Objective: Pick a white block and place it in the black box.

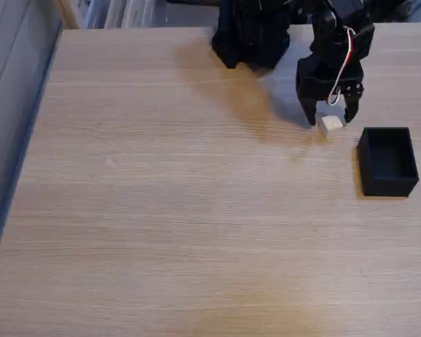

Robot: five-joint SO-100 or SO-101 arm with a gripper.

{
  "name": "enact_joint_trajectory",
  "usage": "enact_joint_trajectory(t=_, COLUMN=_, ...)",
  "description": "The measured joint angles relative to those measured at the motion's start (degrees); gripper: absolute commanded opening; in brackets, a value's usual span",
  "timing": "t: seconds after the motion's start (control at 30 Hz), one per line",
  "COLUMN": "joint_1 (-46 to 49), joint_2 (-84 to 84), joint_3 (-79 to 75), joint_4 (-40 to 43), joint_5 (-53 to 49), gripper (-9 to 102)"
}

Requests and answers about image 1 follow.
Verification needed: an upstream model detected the white block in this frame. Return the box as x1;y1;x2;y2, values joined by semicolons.
320;114;345;139

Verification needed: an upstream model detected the black open box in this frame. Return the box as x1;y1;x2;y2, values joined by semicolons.
356;126;420;197

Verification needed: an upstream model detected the dark bulky object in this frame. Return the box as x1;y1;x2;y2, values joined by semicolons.
368;0;410;23

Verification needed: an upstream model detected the pale hanging cloth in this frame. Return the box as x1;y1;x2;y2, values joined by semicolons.
83;0;166;29

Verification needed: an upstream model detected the white and red cable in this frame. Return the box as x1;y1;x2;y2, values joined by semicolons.
326;25;357;107

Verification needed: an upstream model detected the wooden post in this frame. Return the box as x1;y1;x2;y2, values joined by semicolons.
52;0;80;30

